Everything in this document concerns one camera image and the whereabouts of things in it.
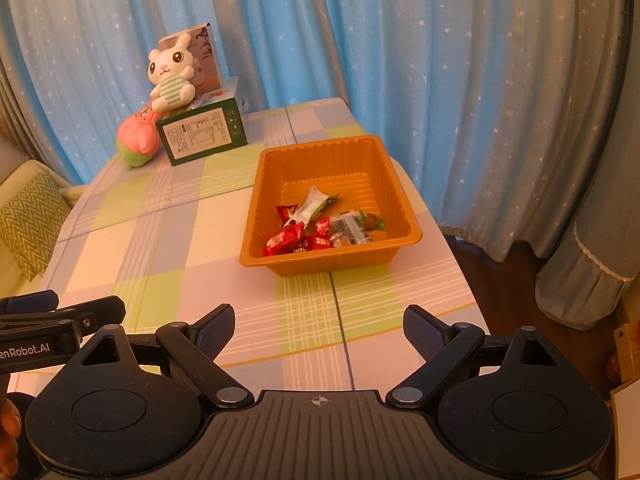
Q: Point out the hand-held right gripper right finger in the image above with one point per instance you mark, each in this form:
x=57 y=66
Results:
x=425 y=332

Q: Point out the cream sofa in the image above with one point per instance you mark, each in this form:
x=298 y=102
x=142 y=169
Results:
x=15 y=172

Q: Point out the grey curtain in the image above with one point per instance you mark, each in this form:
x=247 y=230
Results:
x=12 y=125

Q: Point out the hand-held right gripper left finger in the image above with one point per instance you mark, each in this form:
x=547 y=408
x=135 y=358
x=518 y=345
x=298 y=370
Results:
x=215 y=332

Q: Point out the grey lace-trimmed cloth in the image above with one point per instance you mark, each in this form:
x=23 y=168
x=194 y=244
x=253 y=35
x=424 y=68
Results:
x=585 y=285

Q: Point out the white rabbit plush toy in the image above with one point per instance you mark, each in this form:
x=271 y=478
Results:
x=170 y=70

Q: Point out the pink green peach plush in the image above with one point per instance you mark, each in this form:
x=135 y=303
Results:
x=137 y=137

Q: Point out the plaid tablecloth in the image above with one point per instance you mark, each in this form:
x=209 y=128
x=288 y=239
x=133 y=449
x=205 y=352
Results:
x=175 y=240

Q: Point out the white green foil wrapper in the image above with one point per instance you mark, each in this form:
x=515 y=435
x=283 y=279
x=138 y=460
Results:
x=310 y=205

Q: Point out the clear packet with dark filling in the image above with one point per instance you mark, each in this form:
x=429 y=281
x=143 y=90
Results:
x=347 y=230

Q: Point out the blue star curtain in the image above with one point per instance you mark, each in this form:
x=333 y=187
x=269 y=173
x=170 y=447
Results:
x=375 y=35

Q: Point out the tan wooden board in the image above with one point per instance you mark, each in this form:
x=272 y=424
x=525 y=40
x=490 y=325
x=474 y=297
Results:
x=629 y=345

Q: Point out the green-wrapped brown candy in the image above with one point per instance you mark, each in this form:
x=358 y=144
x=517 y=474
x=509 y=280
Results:
x=371 y=221

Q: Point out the person's left hand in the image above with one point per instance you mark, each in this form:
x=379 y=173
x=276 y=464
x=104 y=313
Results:
x=9 y=425

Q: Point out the small red candy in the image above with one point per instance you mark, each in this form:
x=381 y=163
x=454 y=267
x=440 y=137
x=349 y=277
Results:
x=286 y=211

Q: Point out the white cardboard box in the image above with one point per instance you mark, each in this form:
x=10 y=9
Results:
x=627 y=425

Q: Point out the green chevron cushion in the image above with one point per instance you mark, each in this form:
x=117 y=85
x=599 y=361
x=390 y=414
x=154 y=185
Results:
x=30 y=220

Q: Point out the large red candy packet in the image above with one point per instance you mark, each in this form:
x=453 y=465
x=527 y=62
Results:
x=280 y=243

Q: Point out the orange plastic tray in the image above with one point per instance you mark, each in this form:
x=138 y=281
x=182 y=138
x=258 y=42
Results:
x=280 y=170

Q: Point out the beige printed box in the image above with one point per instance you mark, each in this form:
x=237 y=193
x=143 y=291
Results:
x=207 y=60

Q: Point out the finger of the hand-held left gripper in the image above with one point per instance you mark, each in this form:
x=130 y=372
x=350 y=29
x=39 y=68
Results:
x=30 y=302
x=102 y=312

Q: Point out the green cardboard box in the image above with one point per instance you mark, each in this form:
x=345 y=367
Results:
x=200 y=135

